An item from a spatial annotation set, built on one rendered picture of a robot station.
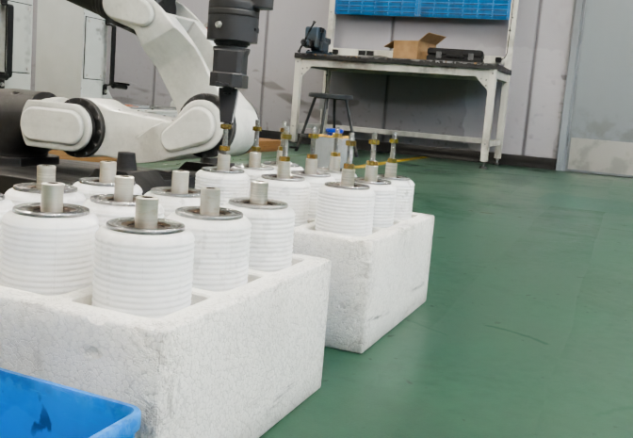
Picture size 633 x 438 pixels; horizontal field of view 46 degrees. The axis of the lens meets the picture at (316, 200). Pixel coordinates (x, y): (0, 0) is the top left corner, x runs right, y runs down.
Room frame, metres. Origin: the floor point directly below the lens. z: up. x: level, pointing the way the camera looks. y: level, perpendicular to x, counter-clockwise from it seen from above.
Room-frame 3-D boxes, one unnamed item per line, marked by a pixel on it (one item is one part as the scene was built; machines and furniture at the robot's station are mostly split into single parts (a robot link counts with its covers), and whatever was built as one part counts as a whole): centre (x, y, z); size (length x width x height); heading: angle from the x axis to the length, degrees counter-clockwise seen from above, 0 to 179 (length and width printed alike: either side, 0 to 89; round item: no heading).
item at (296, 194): (1.27, 0.06, 0.16); 0.10 x 0.10 x 0.18
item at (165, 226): (0.72, 0.16, 0.25); 0.08 x 0.08 x 0.01
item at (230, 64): (1.32, 0.17, 0.46); 0.13 x 0.10 x 0.12; 179
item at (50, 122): (1.86, 0.60, 0.28); 0.21 x 0.20 x 0.13; 68
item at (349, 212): (1.23, -0.05, 0.16); 0.10 x 0.10 x 0.18
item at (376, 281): (1.38, 0.01, 0.09); 0.39 x 0.39 x 0.18; 67
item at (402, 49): (6.12, -0.68, 0.87); 0.40 x 0.30 x 0.23; 54
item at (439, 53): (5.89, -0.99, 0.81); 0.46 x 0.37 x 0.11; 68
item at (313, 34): (5.99, 0.11, 0.87); 0.41 x 0.17 x 0.25; 158
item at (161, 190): (0.98, 0.18, 0.25); 0.08 x 0.08 x 0.01
